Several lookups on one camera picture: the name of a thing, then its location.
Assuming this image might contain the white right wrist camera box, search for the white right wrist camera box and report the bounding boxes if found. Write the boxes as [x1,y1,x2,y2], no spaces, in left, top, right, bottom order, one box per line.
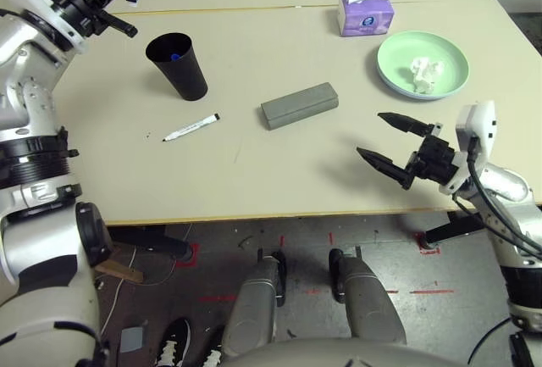
[455,100,496,160]

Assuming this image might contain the small grey floor box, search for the small grey floor box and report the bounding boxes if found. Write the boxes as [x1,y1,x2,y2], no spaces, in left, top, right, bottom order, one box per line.
[120,324,147,353]

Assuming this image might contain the grey robot right leg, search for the grey robot right leg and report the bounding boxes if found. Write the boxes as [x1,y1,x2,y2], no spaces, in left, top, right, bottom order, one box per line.
[329,246,407,345]

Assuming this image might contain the grey robot leg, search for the grey robot leg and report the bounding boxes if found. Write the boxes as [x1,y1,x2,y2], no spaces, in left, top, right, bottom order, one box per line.
[329,246,407,345]
[222,250,287,355]

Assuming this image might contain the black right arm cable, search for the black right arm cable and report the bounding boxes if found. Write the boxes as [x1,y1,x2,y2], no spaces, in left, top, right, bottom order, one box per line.
[452,136,542,367]

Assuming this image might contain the grey glasses case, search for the grey glasses case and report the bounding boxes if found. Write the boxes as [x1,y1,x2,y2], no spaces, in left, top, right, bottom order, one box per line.
[259,81,340,132]

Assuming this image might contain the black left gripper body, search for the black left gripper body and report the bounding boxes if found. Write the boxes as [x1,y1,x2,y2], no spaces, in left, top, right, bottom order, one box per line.
[40,0,139,40]

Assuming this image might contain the black white sneaker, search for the black white sneaker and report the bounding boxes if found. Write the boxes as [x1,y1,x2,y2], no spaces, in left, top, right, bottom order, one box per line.
[156,318,191,367]
[202,324,225,367]

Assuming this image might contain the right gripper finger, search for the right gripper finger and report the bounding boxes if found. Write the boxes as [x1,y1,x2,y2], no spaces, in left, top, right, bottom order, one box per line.
[377,111,437,136]
[356,146,418,191]

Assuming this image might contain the white tissue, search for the white tissue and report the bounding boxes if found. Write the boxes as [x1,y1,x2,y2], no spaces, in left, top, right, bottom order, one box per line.
[408,56,445,95]

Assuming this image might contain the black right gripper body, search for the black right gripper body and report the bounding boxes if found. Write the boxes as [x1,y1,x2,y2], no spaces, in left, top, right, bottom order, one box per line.
[403,122,462,191]

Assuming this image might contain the thin white floor cable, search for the thin white floor cable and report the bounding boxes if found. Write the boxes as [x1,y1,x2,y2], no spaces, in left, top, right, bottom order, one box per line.
[99,246,179,338]

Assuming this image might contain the white marker black cap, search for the white marker black cap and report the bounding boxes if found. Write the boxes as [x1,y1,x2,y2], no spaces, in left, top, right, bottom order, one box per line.
[162,112,222,143]

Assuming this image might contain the black plastic cup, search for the black plastic cup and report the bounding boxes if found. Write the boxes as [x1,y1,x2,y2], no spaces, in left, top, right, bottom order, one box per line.
[145,32,209,102]

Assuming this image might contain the grey robot left leg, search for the grey robot left leg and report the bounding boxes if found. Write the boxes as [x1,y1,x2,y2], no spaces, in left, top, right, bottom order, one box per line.
[222,250,287,355]

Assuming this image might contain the brown wooden block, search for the brown wooden block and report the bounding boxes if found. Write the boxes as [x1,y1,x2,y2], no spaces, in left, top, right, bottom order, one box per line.
[95,256,145,284]

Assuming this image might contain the light green plate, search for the light green plate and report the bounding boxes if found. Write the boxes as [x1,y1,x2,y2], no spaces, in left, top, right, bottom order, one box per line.
[376,31,470,101]

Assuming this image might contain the purple tissue pack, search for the purple tissue pack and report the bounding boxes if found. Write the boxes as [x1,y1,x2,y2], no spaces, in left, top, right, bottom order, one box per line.
[338,0,395,37]

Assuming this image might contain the black table foot beam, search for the black table foot beam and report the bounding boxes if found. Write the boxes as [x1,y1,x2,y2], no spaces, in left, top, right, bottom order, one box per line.
[423,214,488,245]
[108,225,194,260]

